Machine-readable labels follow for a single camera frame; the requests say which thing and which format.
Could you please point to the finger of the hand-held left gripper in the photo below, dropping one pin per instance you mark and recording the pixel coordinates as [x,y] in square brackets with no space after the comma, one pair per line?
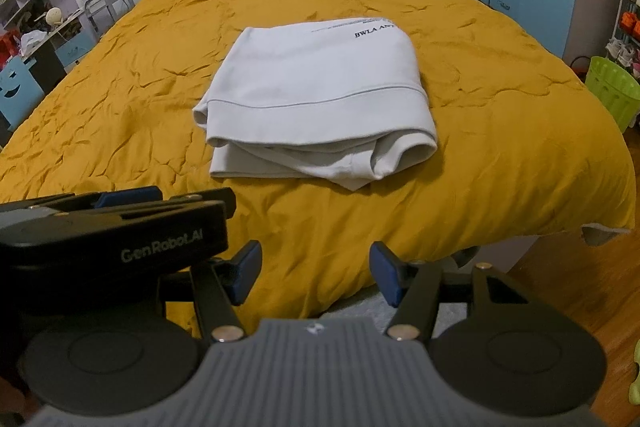
[205,197]
[127,197]

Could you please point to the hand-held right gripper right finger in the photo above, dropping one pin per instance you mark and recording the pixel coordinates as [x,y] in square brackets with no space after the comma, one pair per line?
[387,272]

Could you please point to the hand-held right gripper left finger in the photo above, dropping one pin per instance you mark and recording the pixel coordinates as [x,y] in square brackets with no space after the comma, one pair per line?
[247,267]

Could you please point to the white printed sweatshirt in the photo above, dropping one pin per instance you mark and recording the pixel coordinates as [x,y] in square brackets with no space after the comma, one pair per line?
[310,77]

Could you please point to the blue chair with face cutout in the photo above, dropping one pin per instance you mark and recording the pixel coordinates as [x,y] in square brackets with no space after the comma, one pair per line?
[15,92]

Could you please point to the yellow quilted blanket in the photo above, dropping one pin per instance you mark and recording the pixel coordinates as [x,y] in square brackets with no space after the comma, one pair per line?
[500,132]

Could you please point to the white plastic bag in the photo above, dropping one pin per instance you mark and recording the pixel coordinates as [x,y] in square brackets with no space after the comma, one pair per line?
[34,42]

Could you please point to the red bag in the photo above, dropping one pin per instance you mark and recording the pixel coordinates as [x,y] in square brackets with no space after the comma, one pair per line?
[9,49]

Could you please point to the white mattress sheet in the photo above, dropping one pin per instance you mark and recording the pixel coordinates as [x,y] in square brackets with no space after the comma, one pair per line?
[605,234]

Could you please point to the light green object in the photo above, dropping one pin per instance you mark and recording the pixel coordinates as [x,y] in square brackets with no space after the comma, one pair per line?
[632,377]

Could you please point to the green plastic basket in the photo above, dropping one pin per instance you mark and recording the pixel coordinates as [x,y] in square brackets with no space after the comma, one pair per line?
[612,89]

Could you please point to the white shoe rack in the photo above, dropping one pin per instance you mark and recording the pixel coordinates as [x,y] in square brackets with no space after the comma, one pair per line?
[630,22]

